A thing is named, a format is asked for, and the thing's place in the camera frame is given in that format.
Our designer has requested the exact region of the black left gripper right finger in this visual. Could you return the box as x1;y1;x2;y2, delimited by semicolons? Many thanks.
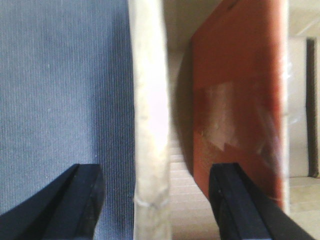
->
208;163;312;240

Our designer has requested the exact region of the brown cardboard box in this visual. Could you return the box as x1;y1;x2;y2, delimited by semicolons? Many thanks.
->
127;0;291;240

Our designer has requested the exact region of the dark blue fabric mat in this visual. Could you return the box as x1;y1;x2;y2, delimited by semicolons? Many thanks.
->
0;0;135;240

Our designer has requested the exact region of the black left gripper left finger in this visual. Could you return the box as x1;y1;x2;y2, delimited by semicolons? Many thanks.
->
0;164;104;240

